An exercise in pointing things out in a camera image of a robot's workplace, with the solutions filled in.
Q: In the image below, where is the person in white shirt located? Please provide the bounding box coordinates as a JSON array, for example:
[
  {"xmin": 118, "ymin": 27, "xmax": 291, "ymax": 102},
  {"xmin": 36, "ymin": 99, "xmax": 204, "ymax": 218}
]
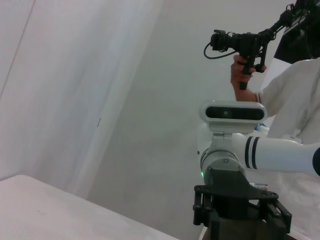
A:
[{"xmin": 256, "ymin": 58, "xmax": 320, "ymax": 240}]

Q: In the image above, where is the black handheld camera rig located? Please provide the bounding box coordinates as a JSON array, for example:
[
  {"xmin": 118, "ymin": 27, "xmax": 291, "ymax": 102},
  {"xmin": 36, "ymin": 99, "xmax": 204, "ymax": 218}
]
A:
[{"xmin": 203, "ymin": 0, "xmax": 315, "ymax": 91}]

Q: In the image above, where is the person's bare forearm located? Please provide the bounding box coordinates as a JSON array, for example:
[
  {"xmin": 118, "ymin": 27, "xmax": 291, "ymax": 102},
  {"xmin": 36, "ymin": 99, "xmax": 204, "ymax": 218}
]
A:
[{"xmin": 231, "ymin": 79, "xmax": 263, "ymax": 103}]

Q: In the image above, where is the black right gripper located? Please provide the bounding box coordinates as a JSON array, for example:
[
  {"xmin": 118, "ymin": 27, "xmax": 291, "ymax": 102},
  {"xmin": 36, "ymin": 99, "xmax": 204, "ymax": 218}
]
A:
[{"xmin": 192, "ymin": 166, "xmax": 293, "ymax": 240}]

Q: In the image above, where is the person's bare hand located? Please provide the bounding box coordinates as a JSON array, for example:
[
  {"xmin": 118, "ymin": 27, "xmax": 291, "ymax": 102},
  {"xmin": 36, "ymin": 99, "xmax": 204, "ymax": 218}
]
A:
[{"xmin": 229, "ymin": 54, "xmax": 257, "ymax": 88}]

